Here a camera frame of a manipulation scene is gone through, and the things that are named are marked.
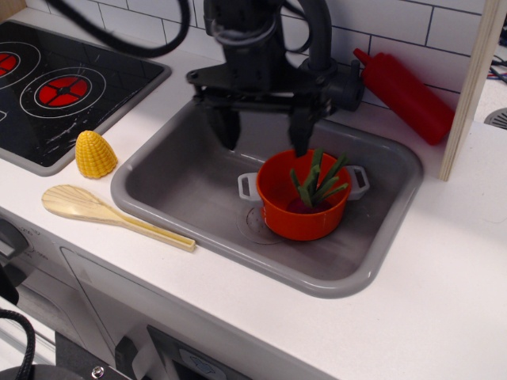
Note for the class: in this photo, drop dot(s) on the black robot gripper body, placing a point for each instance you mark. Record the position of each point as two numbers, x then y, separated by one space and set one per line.
259 78

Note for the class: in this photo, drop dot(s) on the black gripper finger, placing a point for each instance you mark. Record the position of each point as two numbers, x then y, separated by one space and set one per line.
302 121
225 122

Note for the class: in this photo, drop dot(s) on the purple toy beet green leaves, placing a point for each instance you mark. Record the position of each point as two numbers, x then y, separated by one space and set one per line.
313 192

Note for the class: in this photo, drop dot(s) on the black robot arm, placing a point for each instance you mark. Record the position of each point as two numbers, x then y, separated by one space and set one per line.
247 23

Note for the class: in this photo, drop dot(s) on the grey toy sink basin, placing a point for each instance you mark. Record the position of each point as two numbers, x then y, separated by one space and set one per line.
244 203

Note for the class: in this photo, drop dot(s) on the dark grey toy faucet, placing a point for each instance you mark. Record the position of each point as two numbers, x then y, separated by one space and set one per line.
345 89

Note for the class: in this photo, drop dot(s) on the red ketchup squeeze bottle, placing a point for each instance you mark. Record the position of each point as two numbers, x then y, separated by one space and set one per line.
405 95

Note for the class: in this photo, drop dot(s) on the yellow toy corn cob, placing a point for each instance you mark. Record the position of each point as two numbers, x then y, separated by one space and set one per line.
94 157

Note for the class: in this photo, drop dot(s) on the wooden toy spoon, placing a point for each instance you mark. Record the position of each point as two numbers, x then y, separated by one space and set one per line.
73 202

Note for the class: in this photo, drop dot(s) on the black toy stove top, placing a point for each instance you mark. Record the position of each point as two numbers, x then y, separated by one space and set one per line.
54 87

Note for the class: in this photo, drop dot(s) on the round metal drain grate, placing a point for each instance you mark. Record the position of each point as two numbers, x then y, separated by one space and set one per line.
497 118

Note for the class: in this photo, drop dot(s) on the light wooden side panel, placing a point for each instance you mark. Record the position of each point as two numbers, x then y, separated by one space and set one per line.
489 29

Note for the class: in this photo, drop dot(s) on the grey oven knob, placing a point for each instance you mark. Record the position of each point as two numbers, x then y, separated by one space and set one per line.
13 242

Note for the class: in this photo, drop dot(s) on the orange toy pot grey handles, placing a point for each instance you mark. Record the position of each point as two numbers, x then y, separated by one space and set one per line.
270 191

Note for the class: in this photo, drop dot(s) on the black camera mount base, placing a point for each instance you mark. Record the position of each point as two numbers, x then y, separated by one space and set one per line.
27 354

